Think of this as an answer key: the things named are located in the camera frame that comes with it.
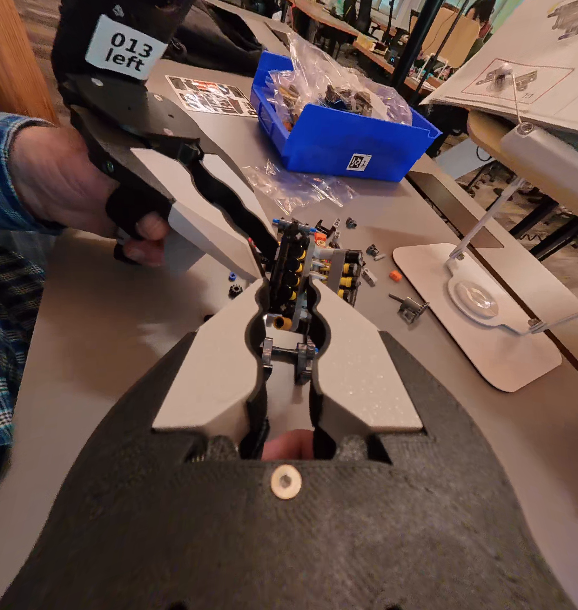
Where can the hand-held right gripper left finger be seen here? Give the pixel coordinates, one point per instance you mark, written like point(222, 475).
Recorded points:
point(208, 376)

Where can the black bag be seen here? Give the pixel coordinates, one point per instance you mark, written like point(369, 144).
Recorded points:
point(213, 33)

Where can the person's right hand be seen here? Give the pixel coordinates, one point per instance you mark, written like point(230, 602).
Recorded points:
point(289, 445)

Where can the lego sticker sheet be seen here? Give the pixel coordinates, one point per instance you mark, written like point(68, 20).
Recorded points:
point(213, 95)

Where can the yellow black lego engine block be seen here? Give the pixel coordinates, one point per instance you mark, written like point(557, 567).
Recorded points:
point(293, 267)

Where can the person's plaid shirt torso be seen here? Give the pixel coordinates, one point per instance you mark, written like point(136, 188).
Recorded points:
point(8, 309)

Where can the white book stand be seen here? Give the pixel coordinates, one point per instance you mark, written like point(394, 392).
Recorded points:
point(479, 290)

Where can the grey lego connector pieces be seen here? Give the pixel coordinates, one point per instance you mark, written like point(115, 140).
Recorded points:
point(374, 252)

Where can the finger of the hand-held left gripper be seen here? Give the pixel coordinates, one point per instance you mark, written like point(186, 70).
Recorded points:
point(193, 214)
point(232, 190)

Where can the clear bags of lego parts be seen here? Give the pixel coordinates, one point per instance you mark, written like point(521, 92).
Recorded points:
point(336, 81)

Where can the blue parts bin with tag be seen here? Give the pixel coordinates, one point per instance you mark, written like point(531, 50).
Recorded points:
point(336, 143)

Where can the lego instruction booklet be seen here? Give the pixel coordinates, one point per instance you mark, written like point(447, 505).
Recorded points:
point(522, 52)

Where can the person's left forearm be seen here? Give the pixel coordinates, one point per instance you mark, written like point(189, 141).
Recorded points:
point(3, 181)

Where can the grey black lego joint piece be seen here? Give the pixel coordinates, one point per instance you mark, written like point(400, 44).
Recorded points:
point(289, 352)

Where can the small black lego gear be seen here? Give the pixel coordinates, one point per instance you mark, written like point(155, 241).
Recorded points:
point(235, 291)

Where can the empty clear plastic bag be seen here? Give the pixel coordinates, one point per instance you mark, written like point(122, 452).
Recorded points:
point(298, 186)

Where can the black metal pole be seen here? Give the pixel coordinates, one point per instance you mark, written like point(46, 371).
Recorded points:
point(413, 38)

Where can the person's left hand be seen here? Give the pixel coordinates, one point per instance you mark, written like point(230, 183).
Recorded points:
point(55, 176)

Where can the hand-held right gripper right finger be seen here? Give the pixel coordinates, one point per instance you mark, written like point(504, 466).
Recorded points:
point(365, 381)

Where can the grey lego liftarm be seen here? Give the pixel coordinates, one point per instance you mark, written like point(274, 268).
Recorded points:
point(370, 277)

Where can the grey lego differential gear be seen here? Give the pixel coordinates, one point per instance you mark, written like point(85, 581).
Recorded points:
point(410, 309)

